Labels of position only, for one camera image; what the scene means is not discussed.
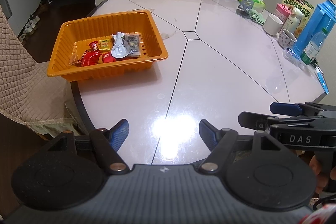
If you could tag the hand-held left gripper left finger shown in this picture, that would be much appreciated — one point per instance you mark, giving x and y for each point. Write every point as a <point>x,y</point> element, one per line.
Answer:
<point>118,134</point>

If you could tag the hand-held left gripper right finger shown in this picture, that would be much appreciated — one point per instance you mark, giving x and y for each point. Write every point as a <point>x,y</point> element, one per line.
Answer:
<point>208,134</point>

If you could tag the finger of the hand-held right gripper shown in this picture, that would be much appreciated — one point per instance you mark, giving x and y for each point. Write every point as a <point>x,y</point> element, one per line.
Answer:
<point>254,121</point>
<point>284,108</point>

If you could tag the large red snack packet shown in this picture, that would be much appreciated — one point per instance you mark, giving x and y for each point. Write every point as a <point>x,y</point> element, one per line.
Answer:
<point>90,59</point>

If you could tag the yellow snack packet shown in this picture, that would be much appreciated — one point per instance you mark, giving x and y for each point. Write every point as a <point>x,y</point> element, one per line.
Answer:
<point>104,44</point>

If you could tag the black clear snack packet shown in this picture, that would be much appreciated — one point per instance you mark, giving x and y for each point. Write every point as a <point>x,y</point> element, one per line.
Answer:
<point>133,44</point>

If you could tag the small red candy wrapper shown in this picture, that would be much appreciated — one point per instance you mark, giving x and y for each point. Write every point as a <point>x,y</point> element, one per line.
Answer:
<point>94,46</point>

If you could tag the orange plastic tray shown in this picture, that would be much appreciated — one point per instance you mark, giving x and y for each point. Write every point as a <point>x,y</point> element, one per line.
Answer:
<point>105,24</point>

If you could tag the person's right hand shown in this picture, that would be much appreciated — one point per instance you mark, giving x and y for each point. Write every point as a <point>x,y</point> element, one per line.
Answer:
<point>321,182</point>

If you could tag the clear plastic box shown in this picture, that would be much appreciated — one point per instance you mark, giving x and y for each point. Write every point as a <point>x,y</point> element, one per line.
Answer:
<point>290,54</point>

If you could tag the green label water bottle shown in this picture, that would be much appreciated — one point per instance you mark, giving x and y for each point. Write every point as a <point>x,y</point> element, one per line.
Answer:
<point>312,49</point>

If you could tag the patterned white mug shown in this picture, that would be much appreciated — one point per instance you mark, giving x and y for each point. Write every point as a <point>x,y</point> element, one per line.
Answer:
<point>286,39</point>

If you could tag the red patterned cloth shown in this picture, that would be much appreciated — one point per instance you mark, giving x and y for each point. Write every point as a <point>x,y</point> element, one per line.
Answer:
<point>319,216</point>

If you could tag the white cup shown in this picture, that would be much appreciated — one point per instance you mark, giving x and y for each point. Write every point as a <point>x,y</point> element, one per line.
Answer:
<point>272,26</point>

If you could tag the white bottle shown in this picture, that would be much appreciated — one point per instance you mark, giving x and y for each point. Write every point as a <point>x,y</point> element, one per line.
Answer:
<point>291,20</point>

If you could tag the blue thermos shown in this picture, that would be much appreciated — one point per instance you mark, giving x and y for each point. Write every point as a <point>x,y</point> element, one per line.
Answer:
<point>317,24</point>

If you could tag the green cloth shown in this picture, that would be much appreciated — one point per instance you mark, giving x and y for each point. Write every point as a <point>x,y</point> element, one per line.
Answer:
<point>257,16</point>

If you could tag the pink lidded cup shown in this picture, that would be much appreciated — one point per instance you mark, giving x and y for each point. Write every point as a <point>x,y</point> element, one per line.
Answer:
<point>281,10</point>

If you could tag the yellow green snack bag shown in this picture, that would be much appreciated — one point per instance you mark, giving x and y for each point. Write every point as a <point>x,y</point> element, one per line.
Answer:
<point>299,3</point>

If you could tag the green tissue box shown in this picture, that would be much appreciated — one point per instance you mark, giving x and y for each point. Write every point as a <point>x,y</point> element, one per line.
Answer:
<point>258,5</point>

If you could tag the quilted beige chair with fringe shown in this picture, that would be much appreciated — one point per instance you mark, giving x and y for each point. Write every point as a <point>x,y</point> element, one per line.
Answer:
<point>21,82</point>

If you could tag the grey phone stand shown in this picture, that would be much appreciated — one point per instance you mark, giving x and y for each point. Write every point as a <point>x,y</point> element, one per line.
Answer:
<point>246,5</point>

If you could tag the white shoes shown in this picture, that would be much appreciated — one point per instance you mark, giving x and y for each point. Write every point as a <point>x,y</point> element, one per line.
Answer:
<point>29,27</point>

